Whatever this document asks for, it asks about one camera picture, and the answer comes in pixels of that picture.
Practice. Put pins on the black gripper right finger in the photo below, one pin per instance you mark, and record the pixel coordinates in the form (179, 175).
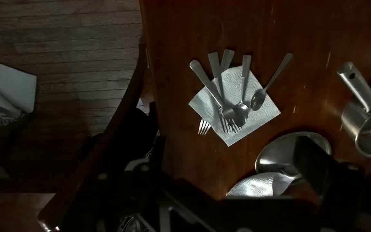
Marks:
(316, 168)

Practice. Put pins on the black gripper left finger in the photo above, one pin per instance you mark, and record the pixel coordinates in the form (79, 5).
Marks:
(127, 144)

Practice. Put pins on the grey round plate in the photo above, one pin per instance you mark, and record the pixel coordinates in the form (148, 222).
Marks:
(279, 153)

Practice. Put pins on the wooden chair with jacket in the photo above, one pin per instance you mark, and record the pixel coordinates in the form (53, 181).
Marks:
(133, 92)

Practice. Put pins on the crumpled white napkin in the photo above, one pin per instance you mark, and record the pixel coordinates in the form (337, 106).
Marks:
(258, 186)

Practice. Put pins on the silver spoon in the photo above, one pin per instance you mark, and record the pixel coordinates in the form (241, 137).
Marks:
(245, 69)
(256, 100)

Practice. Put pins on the silver fork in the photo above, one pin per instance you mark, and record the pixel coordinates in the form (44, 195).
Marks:
(214, 65)
(205, 79)
(227, 56)

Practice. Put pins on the white patterned cloth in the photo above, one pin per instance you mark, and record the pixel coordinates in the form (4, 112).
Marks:
(5, 88)

